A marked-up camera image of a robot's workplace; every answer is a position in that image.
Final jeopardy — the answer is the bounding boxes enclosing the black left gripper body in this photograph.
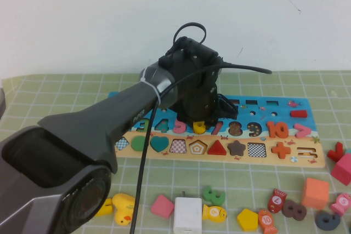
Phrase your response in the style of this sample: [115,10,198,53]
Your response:
[171,64,222,129]

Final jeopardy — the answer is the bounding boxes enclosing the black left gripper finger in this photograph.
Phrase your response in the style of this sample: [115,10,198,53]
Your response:
[216,94,239,121]

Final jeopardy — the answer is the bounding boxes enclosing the yellow number six piece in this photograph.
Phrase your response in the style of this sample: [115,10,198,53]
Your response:
[192,121,207,134]

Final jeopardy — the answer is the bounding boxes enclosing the pink number five piece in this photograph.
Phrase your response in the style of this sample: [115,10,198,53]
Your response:
[172,120,188,134]

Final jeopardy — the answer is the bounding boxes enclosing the orange number ten piece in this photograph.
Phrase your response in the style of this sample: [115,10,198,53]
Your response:
[266,121,290,139]

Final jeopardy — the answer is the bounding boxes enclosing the colourful wooden puzzle board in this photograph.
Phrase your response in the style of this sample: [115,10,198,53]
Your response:
[108,91,326,169]

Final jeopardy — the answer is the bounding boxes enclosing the orange plus sign piece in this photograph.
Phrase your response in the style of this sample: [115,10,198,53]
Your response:
[271,142,291,160]

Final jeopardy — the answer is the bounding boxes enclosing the pink greater-than sign piece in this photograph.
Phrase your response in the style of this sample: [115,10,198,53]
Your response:
[293,124,313,139]

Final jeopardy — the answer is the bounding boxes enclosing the green number three piece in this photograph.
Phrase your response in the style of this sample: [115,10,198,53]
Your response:
[202,186,226,207]

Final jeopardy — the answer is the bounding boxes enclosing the red less-than sign piece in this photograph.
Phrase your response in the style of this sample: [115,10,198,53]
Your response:
[326,141,344,163]

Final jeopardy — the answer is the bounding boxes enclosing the brown number eight piece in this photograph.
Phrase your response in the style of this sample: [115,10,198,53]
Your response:
[281,199,307,221]

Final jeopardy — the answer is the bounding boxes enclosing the yellow equals sign piece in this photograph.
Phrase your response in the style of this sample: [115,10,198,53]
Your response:
[94,198,114,217]

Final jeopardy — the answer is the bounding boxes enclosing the slate grey number nine piece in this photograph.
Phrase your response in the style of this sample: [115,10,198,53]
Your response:
[314,211,341,231]

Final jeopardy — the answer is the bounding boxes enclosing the brown star block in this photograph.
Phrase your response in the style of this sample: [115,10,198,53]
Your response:
[227,140,246,157]

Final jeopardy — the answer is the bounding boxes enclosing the red triangle block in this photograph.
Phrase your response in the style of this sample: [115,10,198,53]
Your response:
[207,140,228,156]

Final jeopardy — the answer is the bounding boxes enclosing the white zip tie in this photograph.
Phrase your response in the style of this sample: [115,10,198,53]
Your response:
[139,76,162,106]

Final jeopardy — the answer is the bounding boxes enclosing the green checked tablecloth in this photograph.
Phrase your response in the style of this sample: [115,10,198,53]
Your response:
[0,71,351,234]

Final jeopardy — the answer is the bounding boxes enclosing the teal heart block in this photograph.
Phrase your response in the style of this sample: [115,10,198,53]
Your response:
[150,136,170,153]

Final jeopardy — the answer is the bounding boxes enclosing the green circle block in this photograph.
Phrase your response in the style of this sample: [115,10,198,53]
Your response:
[131,136,150,153]

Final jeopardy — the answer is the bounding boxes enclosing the red fish number seven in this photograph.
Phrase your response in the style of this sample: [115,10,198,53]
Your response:
[267,189,287,214]

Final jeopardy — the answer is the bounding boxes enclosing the yellow fish number nine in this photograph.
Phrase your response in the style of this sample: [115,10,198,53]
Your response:
[202,205,228,222]

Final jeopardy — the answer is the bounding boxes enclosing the white USB charger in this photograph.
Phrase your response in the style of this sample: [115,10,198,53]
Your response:
[173,193,203,234]

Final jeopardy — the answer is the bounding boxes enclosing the pink flat square block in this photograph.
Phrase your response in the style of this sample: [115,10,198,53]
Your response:
[150,194,176,220]

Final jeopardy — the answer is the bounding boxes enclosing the yellow pentagon block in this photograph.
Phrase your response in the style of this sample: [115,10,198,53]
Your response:
[236,208,259,232]

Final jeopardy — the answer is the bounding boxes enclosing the orange fish number ten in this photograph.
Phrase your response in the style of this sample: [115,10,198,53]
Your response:
[257,209,278,234]

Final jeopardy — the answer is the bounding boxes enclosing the orange wooden cube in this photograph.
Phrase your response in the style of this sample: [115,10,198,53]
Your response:
[301,178,330,210]

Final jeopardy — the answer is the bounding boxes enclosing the crimson wooden cube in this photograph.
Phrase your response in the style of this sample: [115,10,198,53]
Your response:
[330,153,351,187]

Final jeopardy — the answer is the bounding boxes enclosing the yellow rubber duck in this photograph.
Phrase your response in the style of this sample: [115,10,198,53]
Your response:
[111,193,137,227]

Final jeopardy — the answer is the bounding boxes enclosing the pink fish number five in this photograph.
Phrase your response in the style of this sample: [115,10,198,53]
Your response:
[330,193,351,217]

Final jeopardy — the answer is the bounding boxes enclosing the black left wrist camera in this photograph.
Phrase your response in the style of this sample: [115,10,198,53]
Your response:
[160,36,223,75]

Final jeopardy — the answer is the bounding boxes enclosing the short looped black cable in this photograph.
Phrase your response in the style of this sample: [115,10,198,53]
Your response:
[172,22,207,45]

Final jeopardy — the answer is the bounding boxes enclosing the long black cable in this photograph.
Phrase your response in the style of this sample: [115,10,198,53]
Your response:
[129,62,273,234]

